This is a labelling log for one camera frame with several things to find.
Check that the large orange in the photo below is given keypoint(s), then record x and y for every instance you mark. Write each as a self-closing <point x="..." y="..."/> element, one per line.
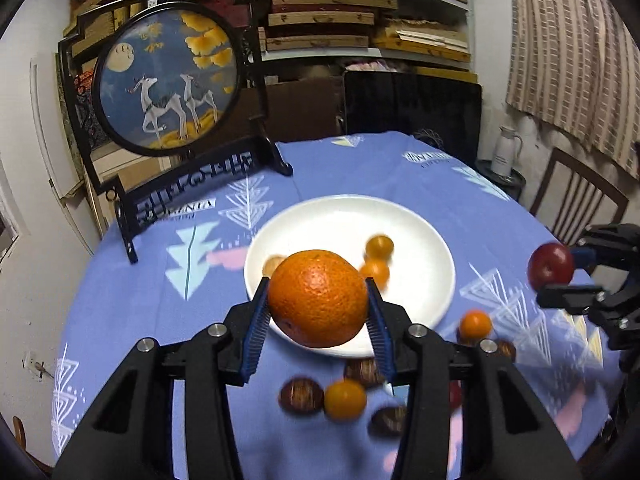
<point x="317" y="295"/>

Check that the wooden slatted chair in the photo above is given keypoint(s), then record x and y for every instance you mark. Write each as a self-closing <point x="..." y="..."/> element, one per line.
<point x="560" y="160"/>

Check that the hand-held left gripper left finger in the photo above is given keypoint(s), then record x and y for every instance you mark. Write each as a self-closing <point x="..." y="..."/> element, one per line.
<point x="255" y="340"/>

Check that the white wall shelf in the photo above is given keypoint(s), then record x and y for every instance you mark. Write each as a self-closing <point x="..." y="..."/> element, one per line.
<point x="320" y="58"/>

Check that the round deer picture table screen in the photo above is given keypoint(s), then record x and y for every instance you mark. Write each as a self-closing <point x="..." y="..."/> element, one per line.
<point x="165" y="75"/>

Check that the blue printed tablecloth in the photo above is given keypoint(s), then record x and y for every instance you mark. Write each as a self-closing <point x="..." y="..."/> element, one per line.
<point x="350" y="170"/>

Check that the white thermos jug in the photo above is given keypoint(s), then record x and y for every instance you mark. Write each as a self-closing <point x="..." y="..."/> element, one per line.
<point x="505" y="152"/>

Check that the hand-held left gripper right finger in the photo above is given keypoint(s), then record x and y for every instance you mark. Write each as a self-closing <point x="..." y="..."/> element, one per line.
<point x="380" y="345"/>

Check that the small dark round stool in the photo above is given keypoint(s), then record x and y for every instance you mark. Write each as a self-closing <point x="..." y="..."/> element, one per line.
<point x="487" y="170"/>

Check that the striped beige curtain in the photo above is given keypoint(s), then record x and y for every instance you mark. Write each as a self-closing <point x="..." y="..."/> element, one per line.
<point x="575" y="60"/>

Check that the white wall socket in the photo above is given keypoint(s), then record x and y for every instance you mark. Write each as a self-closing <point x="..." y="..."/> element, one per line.
<point x="32" y="364"/>

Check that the small orange kumquat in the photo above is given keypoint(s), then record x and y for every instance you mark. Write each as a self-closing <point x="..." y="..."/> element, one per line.
<point x="376" y="271"/>
<point x="475" y="325"/>
<point x="345" y="399"/>
<point x="378" y="246"/>

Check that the black flat panel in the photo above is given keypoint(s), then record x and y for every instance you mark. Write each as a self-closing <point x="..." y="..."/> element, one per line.
<point x="410" y="105"/>

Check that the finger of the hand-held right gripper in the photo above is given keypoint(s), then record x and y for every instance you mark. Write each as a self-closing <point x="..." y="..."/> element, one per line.
<point x="565" y="296"/>
<point x="582" y="254"/>

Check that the brown cardboard box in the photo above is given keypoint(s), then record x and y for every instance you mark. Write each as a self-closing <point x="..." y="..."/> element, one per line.
<point x="300" y="105"/>

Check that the shelf of wooden boxes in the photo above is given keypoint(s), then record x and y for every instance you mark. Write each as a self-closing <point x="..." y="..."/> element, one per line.
<point x="320" y="20"/>

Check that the white round plate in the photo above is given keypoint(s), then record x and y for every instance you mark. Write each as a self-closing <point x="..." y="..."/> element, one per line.
<point x="330" y="225"/>

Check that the dark brown water chestnut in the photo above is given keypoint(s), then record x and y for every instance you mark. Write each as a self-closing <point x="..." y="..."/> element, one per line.
<point x="507" y="350"/>
<point x="387" y="421"/>
<point x="361" y="371"/>
<point x="300" y="395"/>

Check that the pale tan small longan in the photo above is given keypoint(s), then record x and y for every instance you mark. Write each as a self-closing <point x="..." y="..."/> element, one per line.
<point x="273" y="264"/>

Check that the small red cherry tomato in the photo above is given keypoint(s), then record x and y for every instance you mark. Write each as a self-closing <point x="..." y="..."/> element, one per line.
<point x="455" y="395"/>

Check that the red apple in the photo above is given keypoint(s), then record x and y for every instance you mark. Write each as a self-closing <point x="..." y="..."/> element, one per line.
<point x="550" y="265"/>

